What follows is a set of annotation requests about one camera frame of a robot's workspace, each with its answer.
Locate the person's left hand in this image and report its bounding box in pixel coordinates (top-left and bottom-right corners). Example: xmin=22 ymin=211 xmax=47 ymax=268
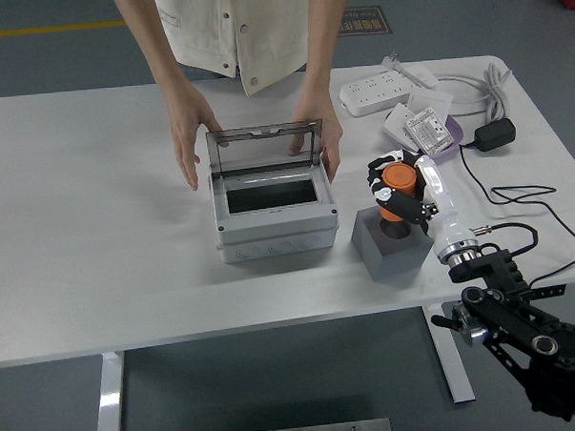
xmin=285 ymin=96 xmax=347 ymax=187

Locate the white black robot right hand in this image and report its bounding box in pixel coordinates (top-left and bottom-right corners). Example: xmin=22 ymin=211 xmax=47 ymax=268
xmin=364 ymin=148 xmax=482 ymax=263

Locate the person's right hand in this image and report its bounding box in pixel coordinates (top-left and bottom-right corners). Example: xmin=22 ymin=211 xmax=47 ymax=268
xmin=166 ymin=92 xmax=227 ymax=193

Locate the orange cylindrical battery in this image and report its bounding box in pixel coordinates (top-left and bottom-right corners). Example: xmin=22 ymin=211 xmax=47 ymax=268
xmin=377 ymin=161 xmax=421 ymax=224

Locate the smoky transparent box lid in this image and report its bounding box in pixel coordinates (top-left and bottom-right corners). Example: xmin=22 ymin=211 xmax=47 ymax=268
xmin=204 ymin=118 xmax=327 ymax=179

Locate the grey plastic box cover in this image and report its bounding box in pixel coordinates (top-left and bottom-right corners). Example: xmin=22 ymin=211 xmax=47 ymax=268
xmin=207 ymin=161 xmax=341 ymax=247

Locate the grey plastic box base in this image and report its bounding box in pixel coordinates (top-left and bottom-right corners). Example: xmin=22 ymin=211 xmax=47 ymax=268
xmin=215 ymin=221 xmax=342 ymax=265

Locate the white power strip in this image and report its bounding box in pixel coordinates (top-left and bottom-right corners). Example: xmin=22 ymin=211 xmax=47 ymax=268
xmin=337 ymin=69 xmax=421 ymax=120

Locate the purple plastic tray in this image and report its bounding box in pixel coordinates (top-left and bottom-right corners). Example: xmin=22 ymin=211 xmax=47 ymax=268
xmin=390 ymin=113 xmax=466 ymax=163

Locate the packaged white socket panel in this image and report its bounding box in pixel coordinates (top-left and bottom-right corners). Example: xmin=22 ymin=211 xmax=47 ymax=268
xmin=404 ymin=105 xmax=459 ymax=156

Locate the grey foam block holder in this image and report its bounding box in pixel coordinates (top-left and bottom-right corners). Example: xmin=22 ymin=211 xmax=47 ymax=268
xmin=348 ymin=203 xmax=438 ymax=283

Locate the black power adapter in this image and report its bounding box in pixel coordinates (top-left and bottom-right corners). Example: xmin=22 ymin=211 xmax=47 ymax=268
xmin=472 ymin=116 xmax=519 ymax=153

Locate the white table leg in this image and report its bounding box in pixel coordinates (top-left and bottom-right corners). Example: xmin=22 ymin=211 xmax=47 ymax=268
xmin=91 ymin=351 xmax=130 ymax=431
xmin=421 ymin=302 xmax=478 ymax=406

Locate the thin black cable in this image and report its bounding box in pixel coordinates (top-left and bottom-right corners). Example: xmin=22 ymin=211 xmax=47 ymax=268
xmin=457 ymin=137 xmax=575 ymax=288

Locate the white tilted switch panel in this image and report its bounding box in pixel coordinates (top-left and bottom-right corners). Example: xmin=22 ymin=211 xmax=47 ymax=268
xmin=380 ymin=101 xmax=420 ymax=154

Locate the white wall plug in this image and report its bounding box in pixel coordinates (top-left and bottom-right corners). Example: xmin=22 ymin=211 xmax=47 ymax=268
xmin=380 ymin=51 xmax=409 ymax=77

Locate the white square switch panel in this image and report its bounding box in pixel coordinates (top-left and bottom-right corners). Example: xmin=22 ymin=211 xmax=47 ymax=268
xmin=405 ymin=86 xmax=455 ymax=123

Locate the grey bundled cord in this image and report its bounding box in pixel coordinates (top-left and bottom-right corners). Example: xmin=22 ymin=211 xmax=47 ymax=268
xmin=481 ymin=61 xmax=516 ymax=125

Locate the thin white cable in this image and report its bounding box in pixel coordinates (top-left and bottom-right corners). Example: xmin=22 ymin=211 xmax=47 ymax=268
xmin=436 ymin=74 xmax=494 ymax=120

